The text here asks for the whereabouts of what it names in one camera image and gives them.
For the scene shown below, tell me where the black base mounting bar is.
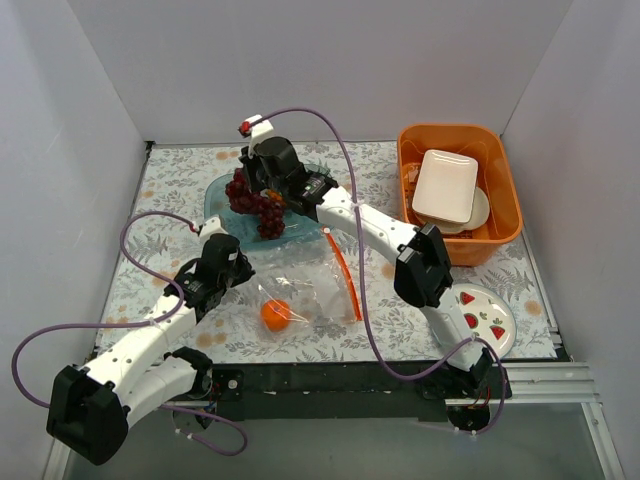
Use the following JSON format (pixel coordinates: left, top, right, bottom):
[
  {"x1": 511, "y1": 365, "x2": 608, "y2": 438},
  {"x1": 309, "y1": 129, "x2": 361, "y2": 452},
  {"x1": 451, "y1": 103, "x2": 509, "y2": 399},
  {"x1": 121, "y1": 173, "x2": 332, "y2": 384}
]
[{"x1": 169, "y1": 359, "x2": 496, "y2": 434}]

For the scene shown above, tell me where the white rectangular plate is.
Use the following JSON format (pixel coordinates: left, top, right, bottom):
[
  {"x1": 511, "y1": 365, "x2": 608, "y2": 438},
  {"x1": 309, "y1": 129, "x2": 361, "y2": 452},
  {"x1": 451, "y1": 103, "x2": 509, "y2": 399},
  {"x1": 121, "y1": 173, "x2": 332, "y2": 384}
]
[{"x1": 411, "y1": 149, "x2": 478, "y2": 224}]

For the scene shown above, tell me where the cream round plate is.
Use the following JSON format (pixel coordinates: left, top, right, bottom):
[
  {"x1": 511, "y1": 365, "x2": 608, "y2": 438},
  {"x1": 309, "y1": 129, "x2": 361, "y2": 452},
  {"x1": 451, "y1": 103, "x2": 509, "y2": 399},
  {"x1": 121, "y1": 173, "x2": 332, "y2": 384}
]
[{"x1": 414, "y1": 187, "x2": 490, "y2": 235}]

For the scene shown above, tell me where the fake orange fruit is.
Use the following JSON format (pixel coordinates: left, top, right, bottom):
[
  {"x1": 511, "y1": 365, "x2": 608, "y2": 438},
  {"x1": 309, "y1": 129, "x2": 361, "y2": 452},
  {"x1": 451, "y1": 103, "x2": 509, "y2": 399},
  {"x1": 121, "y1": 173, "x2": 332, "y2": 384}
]
[{"x1": 260, "y1": 299, "x2": 291, "y2": 332}]

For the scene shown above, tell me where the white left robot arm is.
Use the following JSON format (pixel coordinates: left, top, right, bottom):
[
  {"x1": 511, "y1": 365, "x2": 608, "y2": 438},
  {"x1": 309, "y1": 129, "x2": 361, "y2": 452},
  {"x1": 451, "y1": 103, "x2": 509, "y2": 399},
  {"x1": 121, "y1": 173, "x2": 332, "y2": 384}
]
[{"x1": 46, "y1": 233, "x2": 255, "y2": 465}]

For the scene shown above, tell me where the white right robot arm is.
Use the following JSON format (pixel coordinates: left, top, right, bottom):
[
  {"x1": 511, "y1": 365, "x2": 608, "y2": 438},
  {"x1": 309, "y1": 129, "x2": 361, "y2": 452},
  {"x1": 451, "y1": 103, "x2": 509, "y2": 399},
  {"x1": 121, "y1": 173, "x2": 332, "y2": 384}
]
[{"x1": 240, "y1": 136, "x2": 494, "y2": 398}]

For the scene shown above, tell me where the fake pineapple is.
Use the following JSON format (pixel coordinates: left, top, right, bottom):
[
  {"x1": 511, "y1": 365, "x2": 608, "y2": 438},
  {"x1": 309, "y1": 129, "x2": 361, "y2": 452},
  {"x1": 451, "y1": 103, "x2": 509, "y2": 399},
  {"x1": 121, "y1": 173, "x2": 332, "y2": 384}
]
[{"x1": 266, "y1": 189, "x2": 286, "y2": 207}]

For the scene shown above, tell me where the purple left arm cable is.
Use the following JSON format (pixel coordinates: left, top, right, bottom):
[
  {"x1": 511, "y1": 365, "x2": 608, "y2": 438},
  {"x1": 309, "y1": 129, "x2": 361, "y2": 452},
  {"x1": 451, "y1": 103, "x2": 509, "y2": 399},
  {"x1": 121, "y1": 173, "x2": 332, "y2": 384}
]
[{"x1": 12, "y1": 212, "x2": 249, "y2": 456}]

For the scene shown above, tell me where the purple fake grape bunch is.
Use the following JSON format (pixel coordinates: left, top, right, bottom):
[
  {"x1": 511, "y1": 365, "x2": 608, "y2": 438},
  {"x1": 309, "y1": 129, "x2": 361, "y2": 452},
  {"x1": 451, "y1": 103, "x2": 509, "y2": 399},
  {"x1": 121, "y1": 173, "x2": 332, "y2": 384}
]
[
  {"x1": 257, "y1": 196, "x2": 285, "y2": 240},
  {"x1": 225, "y1": 168, "x2": 263, "y2": 215}
]

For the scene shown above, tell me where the teal transparent plastic tray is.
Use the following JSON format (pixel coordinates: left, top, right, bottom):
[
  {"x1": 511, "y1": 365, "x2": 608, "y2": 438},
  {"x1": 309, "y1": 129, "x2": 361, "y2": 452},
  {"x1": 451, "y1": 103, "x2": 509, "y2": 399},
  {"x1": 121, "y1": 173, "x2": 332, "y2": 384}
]
[{"x1": 204, "y1": 173, "x2": 321, "y2": 250}]

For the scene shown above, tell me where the aluminium frame rail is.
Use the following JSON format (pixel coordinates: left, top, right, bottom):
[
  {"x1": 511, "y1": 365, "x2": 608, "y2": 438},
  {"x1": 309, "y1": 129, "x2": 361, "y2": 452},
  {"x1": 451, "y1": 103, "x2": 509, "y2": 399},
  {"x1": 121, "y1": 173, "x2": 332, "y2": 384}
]
[{"x1": 499, "y1": 362, "x2": 626, "y2": 480}]

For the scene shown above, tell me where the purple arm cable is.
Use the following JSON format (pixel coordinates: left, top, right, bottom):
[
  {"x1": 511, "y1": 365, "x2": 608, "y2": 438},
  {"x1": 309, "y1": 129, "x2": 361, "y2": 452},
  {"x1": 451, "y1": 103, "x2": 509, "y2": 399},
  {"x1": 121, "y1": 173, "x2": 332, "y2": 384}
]
[
  {"x1": 12, "y1": 212, "x2": 249, "y2": 456},
  {"x1": 259, "y1": 106, "x2": 514, "y2": 435}
]

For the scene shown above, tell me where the watermelon pattern round plate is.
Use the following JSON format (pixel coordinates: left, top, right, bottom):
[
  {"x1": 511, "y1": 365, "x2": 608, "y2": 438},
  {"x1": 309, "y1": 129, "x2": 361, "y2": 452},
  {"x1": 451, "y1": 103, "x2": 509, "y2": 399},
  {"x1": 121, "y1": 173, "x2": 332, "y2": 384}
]
[{"x1": 453, "y1": 283, "x2": 516, "y2": 358}]

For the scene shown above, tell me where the clear zip top bag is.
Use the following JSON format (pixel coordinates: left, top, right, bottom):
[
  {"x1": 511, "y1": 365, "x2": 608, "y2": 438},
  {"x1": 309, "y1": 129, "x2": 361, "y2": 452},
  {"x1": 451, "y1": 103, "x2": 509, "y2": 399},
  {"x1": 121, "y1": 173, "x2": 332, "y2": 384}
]
[{"x1": 239, "y1": 227, "x2": 363, "y2": 341}]

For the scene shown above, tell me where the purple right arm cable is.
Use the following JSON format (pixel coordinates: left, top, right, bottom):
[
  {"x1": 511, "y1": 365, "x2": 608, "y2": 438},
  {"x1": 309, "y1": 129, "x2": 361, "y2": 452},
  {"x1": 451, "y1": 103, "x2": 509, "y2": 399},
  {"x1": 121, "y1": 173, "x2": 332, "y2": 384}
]
[{"x1": 259, "y1": 106, "x2": 514, "y2": 435}]

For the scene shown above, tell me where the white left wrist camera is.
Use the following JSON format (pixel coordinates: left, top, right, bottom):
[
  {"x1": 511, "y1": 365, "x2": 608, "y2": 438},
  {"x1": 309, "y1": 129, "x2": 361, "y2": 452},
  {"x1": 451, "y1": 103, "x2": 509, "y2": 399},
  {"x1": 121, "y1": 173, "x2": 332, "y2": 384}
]
[{"x1": 198, "y1": 215, "x2": 227, "y2": 243}]

